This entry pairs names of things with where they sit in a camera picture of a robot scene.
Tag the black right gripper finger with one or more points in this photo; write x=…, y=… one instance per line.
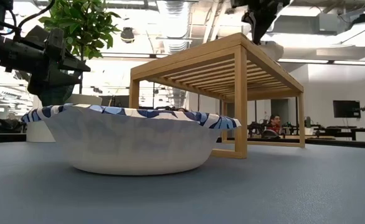
x=258, y=31
x=267, y=28

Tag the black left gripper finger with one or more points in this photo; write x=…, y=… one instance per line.
x=76, y=64
x=65, y=80

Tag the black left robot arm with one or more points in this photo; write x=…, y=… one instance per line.
x=8, y=51

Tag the wooden slatted shelf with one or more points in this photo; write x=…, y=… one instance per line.
x=240, y=109

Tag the large white plant pot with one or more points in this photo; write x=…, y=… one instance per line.
x=86, y=99

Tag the large leafy green plant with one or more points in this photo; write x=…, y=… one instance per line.
x=83, y=21

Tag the black background screen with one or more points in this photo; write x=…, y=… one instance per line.
x=120, y=101

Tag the black ceiling dome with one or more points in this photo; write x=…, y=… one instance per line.
x=127, y=35

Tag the small white plant pot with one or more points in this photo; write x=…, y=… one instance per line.
x=37, y=133

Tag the person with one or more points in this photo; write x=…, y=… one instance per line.
x=275, y=124

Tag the dark background desk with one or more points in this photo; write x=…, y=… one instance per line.
x=344, y=130

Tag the blue table mat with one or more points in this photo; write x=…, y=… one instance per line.
x=263, y=193

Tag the ribbed ceiling duct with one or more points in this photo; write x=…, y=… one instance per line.
x=176, y=18

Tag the black wall monitor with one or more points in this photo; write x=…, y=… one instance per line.
x=346, y=109

